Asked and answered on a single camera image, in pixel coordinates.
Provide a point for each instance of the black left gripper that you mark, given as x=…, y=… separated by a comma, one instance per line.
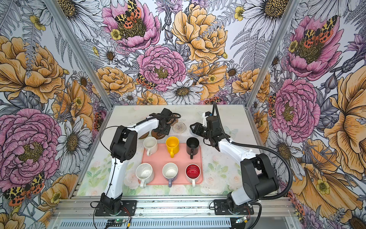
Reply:
x=167, y=130

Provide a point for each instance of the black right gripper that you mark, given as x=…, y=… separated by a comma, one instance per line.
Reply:
x=197, y=129

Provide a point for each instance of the white multicolour woven coaster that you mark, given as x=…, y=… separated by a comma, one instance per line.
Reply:
x=179, y=127

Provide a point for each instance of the cork paw print coaster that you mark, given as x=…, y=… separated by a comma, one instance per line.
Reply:
x=173, y=120

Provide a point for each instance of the scratched round wooden coaster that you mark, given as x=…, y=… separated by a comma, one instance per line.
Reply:
x=158, y=134

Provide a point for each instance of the round dark wooden coaster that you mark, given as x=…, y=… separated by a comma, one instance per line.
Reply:
x=144, y=136

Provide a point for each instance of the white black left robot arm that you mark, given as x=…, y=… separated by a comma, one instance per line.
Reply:
x=123, y=148

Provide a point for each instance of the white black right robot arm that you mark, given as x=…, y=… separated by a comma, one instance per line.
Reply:
x=258, y=176

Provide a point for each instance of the black mug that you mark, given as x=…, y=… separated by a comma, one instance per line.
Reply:
x=192, y=147

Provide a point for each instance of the yellow mug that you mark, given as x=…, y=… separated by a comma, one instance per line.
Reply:
x=172, y=144

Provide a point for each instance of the white mug back left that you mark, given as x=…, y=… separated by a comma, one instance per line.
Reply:
x=150, y=145

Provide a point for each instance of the pink rectangular tray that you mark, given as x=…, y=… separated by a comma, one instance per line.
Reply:
x=181, y=159

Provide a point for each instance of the white mug red inside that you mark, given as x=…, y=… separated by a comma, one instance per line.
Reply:
x=192, y=173

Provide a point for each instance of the white mug front left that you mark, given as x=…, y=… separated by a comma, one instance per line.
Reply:
x=145, y=174

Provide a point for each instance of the small green circuit board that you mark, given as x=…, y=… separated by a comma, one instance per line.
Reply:
x=118, y=223

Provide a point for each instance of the white mug purple handle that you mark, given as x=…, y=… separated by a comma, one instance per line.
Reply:
x=170, y=172

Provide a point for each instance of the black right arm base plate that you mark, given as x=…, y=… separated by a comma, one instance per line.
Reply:
x=223, y=206

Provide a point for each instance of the white vented cable duct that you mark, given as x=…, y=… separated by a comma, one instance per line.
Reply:
x=178, y=223

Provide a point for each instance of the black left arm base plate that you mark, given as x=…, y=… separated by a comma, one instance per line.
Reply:
x=125, y=207

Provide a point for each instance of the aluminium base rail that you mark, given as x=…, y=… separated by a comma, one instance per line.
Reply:
x=167, y=207

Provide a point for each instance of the aluminium corner post right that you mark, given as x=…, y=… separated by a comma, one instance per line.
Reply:
x=277, y=39

